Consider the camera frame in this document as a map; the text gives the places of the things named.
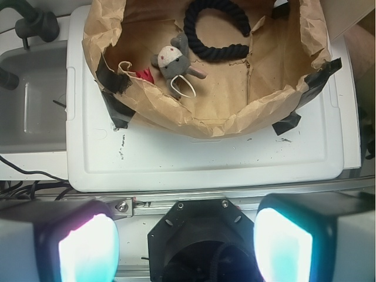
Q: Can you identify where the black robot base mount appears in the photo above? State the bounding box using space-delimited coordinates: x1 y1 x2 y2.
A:
147 199 263 281

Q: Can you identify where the aluminum frame rail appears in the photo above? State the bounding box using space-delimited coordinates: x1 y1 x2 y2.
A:
0 175 376 218

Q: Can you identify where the black rope ring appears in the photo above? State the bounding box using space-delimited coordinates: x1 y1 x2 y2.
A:
183 0 252 62

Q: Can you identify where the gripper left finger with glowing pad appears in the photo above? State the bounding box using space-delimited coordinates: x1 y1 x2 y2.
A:
1 200 120 281

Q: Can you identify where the red toy piece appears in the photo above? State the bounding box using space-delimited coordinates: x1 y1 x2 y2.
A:
135 68 155 84

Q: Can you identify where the black tape strip left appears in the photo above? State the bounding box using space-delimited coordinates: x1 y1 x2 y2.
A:
96 53 136 129

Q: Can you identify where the crumpled brown paper bag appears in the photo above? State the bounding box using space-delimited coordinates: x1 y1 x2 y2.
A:
82 1 331 139

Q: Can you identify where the black tape strip right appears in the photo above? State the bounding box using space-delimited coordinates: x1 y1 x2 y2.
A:
272 58 343 136

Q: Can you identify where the gray plastic bin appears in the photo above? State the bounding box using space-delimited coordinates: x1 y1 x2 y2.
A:
1 41 67 153

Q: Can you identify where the white plastic lid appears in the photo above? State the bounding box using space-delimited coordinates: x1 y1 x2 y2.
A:
66 6 344 192

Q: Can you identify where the black clamp fixture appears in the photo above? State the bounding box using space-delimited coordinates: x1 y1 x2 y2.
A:
1 0 60 50

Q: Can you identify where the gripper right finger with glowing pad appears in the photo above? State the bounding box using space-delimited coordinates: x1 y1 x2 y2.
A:
253 192 375 281

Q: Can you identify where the black cable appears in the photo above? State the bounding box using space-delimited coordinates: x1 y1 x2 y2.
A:
0 155 71 200

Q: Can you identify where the gray plush mouse toy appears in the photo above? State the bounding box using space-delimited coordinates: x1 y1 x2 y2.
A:
150 32 207 100

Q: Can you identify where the black tape strip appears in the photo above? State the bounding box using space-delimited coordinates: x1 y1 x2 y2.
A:
96 53 136 129
272 58 343 136

